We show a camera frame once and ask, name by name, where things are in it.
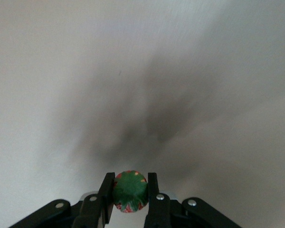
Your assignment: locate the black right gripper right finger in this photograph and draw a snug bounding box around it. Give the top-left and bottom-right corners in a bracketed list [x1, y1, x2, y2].
[144, 172, 243, 228]

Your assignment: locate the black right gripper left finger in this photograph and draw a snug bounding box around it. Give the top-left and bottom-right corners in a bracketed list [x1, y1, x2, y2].
[9, 172, 116, 228]

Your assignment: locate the red toy strawberry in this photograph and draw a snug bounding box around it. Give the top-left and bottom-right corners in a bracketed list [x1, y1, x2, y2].
[112, 170, 149, 213]

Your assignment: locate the brown table cover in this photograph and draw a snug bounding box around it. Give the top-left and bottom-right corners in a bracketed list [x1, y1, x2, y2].
[0, 0, 285, 228]

